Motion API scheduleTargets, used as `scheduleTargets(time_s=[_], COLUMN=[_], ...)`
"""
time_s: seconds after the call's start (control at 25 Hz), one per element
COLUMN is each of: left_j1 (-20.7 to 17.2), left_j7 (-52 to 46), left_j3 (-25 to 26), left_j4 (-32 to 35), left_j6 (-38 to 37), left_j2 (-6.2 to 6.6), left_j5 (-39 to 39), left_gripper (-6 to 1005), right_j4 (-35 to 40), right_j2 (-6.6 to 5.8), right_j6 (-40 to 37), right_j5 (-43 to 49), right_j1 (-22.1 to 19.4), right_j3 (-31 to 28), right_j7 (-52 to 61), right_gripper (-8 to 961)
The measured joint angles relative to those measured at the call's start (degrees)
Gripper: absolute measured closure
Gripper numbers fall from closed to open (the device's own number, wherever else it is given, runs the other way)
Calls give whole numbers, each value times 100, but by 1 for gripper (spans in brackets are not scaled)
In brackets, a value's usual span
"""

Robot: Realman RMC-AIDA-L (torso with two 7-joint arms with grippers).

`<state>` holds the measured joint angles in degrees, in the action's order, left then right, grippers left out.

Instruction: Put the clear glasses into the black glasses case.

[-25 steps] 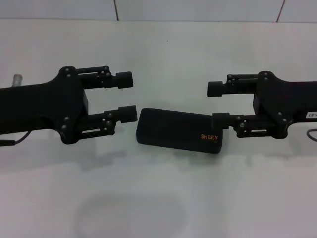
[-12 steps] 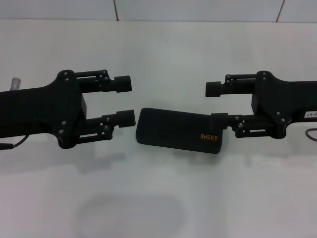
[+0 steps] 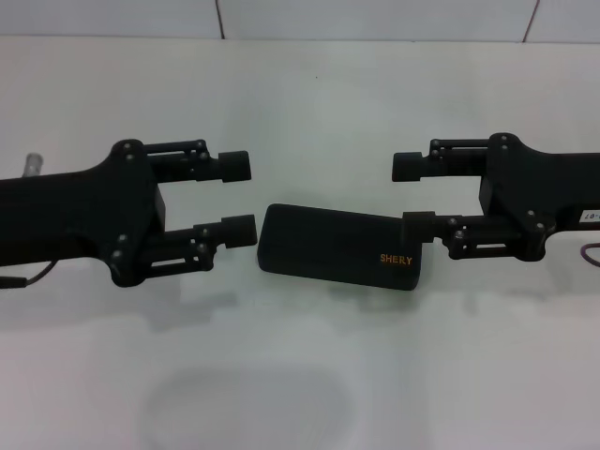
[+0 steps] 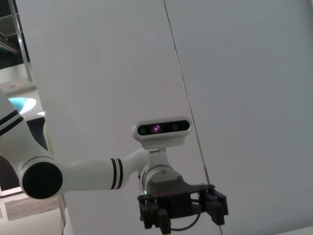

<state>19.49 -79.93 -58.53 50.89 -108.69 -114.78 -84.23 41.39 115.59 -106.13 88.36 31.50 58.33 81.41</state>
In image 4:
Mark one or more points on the teal round seat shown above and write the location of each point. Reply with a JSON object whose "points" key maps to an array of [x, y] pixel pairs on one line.
{"points": [[20, 104]]}

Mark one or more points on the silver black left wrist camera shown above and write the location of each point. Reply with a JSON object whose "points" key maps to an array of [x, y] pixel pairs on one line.
{"points": [[159, 140]]}

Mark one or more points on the dark background shelving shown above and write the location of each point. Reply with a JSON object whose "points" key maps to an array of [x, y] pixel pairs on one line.
{"points": [[8, 29]]}

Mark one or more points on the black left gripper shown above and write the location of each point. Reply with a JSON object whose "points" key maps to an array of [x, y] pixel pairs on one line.
{"points": [[176, 195]]}

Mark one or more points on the metal partition post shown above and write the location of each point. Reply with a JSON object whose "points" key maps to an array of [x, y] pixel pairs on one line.
{"points": [[24, 49]]}

